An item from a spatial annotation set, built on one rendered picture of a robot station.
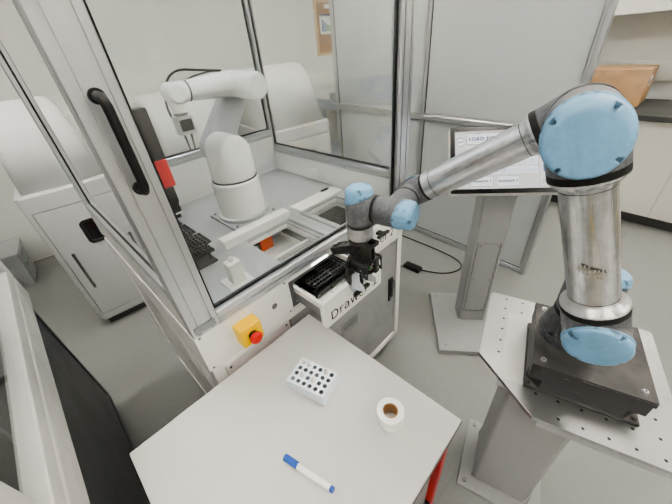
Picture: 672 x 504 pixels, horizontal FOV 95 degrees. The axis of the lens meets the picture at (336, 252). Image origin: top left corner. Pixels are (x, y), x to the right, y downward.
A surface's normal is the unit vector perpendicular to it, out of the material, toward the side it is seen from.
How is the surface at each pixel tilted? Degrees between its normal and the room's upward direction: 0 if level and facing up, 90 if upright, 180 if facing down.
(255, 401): 0
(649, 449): 0
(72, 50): 90
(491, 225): 90
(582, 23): 90
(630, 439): 0
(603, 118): 84
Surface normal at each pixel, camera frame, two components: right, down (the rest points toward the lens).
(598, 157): -0.56, 0.40
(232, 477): -0.08, -0.82
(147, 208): 0.72, 0.34
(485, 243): -0.13, 0.57
